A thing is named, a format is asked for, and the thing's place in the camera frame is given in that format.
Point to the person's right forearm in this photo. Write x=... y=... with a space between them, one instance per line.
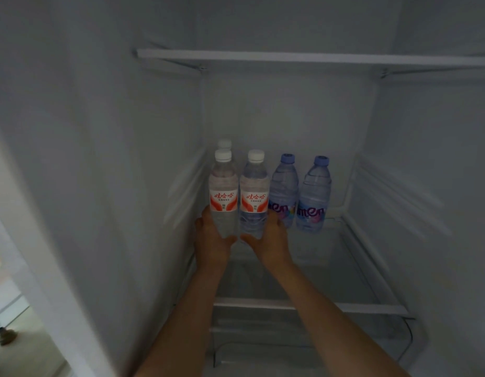
x=336 y=329

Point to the person's right hand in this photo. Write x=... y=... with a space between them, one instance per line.
x=272 y=251

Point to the glass refrigerator shelf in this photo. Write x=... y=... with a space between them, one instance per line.
x=344 y=278
x=305 y=58

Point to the white sliding glass door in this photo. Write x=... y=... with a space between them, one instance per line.
x=15 y=349

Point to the person's left hand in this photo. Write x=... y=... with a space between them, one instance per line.
x=211 y=251

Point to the person's left forearm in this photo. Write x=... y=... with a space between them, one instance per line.
x=183 y=329

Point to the purple cap water bottle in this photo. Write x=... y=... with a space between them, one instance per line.
x=314 y=192
x=283 y=184

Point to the red label water bottle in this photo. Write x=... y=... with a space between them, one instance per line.
x=223 y=184
x=254 y=184
x=225 y=143

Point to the white refrigerator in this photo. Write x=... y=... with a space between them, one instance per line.
x=89 y=113

